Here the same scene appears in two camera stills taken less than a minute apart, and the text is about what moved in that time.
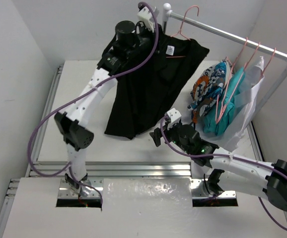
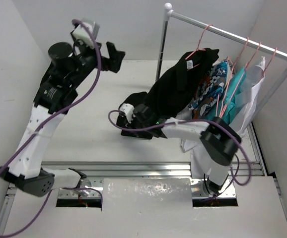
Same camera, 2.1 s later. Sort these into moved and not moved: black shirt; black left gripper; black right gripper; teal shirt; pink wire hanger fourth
Moved: black right gripper; black shirt; black left gripper
Not moved: pink wire hanger fourth; teal shirt
